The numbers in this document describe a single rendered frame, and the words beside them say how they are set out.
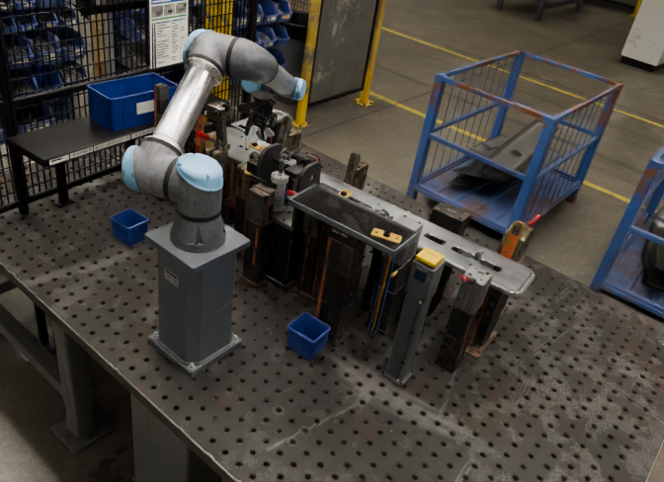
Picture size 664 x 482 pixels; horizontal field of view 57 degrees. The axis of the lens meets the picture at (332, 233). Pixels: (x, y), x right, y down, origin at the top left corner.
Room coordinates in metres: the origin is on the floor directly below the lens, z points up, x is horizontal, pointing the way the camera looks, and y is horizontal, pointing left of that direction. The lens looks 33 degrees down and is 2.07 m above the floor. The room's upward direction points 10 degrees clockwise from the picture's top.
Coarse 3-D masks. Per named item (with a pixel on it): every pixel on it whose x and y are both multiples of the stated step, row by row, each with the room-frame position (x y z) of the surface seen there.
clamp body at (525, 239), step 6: (510, 228) 1.78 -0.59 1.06; (528, 228) 1.80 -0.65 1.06; (504, 234) 1.75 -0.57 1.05; (522, 234) 1.76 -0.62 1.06; (528, 234) 1.76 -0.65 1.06; (504, 240) 1.75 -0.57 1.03; (522, 240) 1.72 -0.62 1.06; (528, 240) 1.77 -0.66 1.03; (522, 246) 1.72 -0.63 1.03; (498, 252) 1.75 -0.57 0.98; (516, 252) 1.72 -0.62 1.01; (522, 252) 1.75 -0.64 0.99; (516, 258) 1.72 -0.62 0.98; (522, 258) 1.79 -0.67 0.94; (498, 270) 1.75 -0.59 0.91; (504, 306) 1.80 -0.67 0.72; (498, 318) 1.74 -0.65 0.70
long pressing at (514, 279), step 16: (240, 144) 2.18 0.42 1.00; (240, 160) 2.04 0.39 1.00; (320, 176) 2.03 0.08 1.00; (400, 208) 1.90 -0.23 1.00; (432, 224) 1.82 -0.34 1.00; (448, 240) 1.73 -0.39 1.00; (464, 240) 1.75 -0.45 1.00; (448, 256) 1.64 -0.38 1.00; (464, 256) 1.65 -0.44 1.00; (496, 256) 1.69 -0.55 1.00; (464, 272) 1.57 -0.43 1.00; (496, 272) 1.60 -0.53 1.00; (512, 272) 1.61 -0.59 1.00; (528, 272) 1.63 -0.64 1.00; (496, 288) 1.52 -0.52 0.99; (512, 288) 1.52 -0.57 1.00
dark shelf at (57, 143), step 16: (208, 96) 2.55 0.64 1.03; (48, 128) 1.98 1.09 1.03; (64, 128) 2.00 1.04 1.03; (80, 128) 2.02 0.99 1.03; (96, 128) 2.05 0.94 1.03; (128, 128) 2.09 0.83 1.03; (144, 128) 2.12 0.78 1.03; (16, 144) 1.83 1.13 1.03; (32, 144) 1.84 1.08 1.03; (48, 144) 1.86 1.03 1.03; (64, 144) 1.88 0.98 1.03; (80, 144) 1.90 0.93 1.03; (96, 144) 1.93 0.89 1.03; (112, 144) 1.99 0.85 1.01; (48, 160) 1.77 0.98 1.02; (64, 160) 1.82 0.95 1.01
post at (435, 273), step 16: (432, 272) 1.34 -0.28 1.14; (416, 288) 1.35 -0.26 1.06; (432, 288) 1.36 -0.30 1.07; (416, 304) 1.35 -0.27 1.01; (400, 320) 1.37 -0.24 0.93; (416, 320) 1.35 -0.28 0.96; (400, 336) 1.36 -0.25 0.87; (416, 336) 1.36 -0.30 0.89; (400, 352) 1.36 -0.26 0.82; (384, 368) 1.39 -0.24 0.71; (400, 368) 1.34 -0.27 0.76; (400, 384) 1.33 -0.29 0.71
